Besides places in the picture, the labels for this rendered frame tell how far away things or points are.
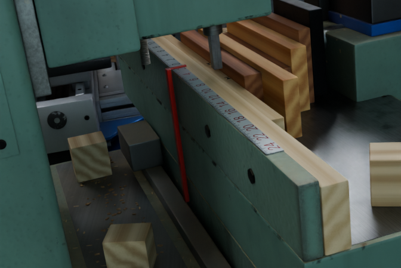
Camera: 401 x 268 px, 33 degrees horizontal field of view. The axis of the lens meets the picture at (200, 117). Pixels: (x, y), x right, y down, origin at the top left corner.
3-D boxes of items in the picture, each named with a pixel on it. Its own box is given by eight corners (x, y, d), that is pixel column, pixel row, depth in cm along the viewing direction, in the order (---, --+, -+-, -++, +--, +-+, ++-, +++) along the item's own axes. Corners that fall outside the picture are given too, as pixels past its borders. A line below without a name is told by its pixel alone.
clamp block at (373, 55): (473, 102, 72) (475, 19, 69) (359, 131, 69) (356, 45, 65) (394, 69, 85) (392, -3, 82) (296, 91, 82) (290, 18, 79)
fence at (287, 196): (324, 257, 43) (320, 179, 41) (301, 264, 43) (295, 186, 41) (127, 51, 97) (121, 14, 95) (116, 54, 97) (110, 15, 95)
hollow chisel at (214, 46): (222, 68, 67) (216, 18, 65) (214, 70, 67) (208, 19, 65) (219, 65, 68) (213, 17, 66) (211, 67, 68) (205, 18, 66)
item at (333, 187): (352, 249, 44) (349, 179, 42) (324, 257, 43) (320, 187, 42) (141, 49, 98) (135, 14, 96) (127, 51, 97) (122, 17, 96)
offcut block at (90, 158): (73, 171, 85) (67, 138, 84) (107, 163, 86) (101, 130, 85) (77, 183, 82) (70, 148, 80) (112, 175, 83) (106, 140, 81)
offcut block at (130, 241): (116, 257, 65) (110, 224, 64) (157, 255, 65) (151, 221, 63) (108, 277, 62) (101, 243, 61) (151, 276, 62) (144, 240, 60)
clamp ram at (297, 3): (379, 82, 71) (376, -3, 68) (314, 97, 69) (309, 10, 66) (337, 62, 79) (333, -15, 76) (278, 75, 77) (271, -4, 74)
